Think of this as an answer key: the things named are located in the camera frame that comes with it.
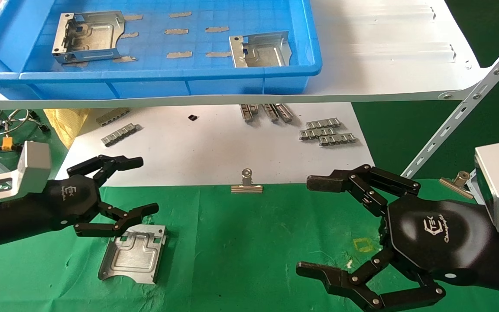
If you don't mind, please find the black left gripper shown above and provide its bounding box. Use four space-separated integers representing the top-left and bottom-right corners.
43 155 159 238

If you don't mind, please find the blue plastic bin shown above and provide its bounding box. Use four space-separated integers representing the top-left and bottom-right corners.
0 0 323 100

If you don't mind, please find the white shelf board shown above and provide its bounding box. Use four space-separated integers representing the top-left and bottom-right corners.
0 0 490 110

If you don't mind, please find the yellow plastic bag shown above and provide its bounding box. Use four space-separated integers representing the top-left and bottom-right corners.
43 108 91 150

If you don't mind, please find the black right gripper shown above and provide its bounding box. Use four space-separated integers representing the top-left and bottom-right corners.
296 164 493 312

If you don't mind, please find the silver binder clip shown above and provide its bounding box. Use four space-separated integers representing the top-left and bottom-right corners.
439 171 475 200
231 169 264 194

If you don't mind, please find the sheet metal bracket part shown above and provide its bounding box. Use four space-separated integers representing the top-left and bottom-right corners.
98 224 168 285
229 32 292 69
52 11 126 65

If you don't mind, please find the white perforated shelf brace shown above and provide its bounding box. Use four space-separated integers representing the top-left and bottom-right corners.
401 26 499 179

